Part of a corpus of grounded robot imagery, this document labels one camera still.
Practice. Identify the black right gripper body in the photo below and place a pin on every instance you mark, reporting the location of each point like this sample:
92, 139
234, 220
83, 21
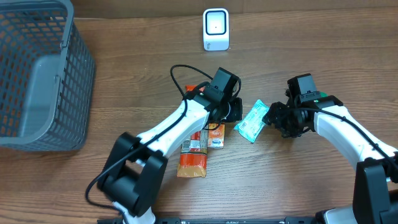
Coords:
285, 119

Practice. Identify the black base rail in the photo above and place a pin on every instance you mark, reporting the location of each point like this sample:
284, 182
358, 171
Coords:
286, 220

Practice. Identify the orange tissue pack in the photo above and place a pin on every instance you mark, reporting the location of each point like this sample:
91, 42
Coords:
216, 136

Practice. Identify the grey plastic shopping basket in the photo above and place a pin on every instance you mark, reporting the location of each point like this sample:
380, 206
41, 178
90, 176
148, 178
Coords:
47, 77

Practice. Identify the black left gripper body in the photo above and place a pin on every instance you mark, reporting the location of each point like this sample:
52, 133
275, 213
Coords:
235, 109

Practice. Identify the white barcode scanner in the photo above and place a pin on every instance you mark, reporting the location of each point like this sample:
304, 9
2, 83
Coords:
216, 29

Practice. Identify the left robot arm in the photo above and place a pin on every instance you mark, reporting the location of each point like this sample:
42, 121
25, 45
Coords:
132, 175

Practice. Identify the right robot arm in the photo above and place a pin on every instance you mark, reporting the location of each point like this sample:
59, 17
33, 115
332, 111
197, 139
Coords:
374, 162

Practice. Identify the teal wet wipes pack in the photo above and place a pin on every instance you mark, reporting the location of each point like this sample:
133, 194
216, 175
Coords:
251, 126

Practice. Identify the red orange snack bag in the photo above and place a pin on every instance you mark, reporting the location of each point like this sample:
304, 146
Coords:
193, 156

